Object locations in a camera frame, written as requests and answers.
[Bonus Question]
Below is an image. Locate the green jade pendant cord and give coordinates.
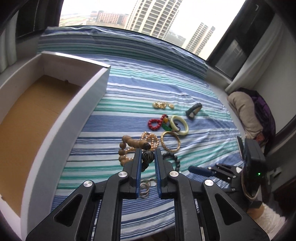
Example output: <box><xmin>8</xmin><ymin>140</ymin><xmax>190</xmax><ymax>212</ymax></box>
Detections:
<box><xmin>161</xmin><ymin>116</ymin><xmax>182</xmax><ymax>133</ymax></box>

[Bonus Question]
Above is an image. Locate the gold chain earrings cluster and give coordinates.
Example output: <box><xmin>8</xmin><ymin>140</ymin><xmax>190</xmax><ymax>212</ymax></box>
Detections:
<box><xmin>152</xmin><ymin>101</ymin><xmax>175</xmax><ymax>109</ymax></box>

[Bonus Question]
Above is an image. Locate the purple patterned cloth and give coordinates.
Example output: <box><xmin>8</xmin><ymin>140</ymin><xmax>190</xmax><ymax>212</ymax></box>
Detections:
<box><xmin>238</xmin><ymin>88</ymin><xmax>276</xmax><ymax>141</ymax></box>

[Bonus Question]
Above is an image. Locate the golden pearl necklace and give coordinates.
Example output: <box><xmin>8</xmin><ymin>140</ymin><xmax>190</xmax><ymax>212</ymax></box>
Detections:
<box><xmin>124</xmin><ymin>131</ymin><xmax>161</xmax><ymax>153</ymax></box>

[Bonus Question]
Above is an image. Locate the white curtain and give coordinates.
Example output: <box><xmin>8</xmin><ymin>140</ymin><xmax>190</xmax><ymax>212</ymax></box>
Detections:
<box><xmin>225</xmin><ymin>16</ymin><xmax>284</xmax><ymax>94</ymax></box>
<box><xmin>0</xmin><ymin>11</ymin><xmax>19</xmax><ymax>73</ymax></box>

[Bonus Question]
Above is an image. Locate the left white curtain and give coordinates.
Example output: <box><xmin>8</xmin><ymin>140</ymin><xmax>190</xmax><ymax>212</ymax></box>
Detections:
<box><xmin>0</xmin><ymin>11</ymin><xmax>19</xmax><ymax>73</ymax></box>

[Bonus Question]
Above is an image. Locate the right white curtain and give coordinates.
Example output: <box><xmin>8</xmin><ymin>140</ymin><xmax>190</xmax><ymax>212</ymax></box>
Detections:
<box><xmin>225</xmin><ymin>16</ymin><xmax>284</xmax><ymax>94</ymax></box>

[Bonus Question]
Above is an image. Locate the red bead bracelet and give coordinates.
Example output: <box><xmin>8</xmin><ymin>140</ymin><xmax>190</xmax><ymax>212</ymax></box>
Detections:
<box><xmin>147</xmin><ymin>114</ymin><xmax>169</xmax><ymax>131</ymax></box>

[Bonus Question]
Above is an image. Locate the gold rhinestone bangle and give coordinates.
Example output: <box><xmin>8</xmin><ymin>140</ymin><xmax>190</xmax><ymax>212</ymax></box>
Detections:
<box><xmin>161</xmin><ymin>131</ymin><xmax>181</xmax><ymax>153</ymax></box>

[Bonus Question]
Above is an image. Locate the silver rings cluster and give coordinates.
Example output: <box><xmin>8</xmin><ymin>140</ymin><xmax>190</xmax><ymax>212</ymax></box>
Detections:
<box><xmin>139</xmin><ymin>178</ymin><xmax>157</xmax><ymax>199</ymax></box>

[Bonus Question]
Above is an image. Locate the black bead bracelet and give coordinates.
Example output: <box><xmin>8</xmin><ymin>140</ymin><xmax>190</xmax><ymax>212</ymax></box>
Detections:
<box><xmin>162</xmin><ymin>151</ymin><xmax>181</xmax><ymax>172</ymax></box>

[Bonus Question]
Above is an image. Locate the white fluffy rug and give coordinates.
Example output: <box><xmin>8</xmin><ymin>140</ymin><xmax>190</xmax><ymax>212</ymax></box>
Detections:
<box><xmin>247</xmin><ymin>203</ymin><xmax>286</xmax><ymax>240</ymax></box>

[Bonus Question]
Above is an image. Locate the pale jade bangle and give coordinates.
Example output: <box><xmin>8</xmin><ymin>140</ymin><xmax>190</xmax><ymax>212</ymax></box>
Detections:
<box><xmin>170</xmin><ymin>115</ymin><xmax>189</xmax><ymax>136</ymax></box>

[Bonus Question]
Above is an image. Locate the blue green striped bedsheet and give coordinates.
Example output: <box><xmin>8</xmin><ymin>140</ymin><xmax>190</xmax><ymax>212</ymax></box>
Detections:
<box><xmin>36</xmin><ymin>26</ymin><xmax>247</xmax><ymax>240</ymax></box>

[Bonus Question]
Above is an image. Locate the white cardboard box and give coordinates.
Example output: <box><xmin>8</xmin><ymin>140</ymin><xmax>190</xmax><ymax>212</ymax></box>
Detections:
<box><xmin>1</xmin><ymin>51</ymin><xmax>111</xmax><ymax>240</ymax></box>

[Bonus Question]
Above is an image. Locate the brown wooden bead bracelet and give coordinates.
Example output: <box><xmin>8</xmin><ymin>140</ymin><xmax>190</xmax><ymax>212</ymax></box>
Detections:
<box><xmin>118</xmin><ymin>135</ymin><xmax>155</xmax><ymax>172</ymax></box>

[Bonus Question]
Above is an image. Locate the smartphone on bed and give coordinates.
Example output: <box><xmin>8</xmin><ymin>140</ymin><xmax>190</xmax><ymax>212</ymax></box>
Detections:
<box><xmin>236</xmin><ymin>136</ymin><xmax>245</xmax><ymax>161</ymax></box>

